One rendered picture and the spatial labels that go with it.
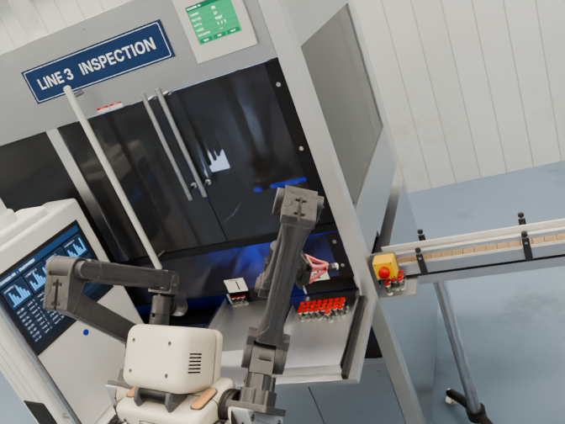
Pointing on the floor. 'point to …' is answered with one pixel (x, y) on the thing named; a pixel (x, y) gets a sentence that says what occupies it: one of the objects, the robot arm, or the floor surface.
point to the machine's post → (339, 197)
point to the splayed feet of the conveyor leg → (467, 407)
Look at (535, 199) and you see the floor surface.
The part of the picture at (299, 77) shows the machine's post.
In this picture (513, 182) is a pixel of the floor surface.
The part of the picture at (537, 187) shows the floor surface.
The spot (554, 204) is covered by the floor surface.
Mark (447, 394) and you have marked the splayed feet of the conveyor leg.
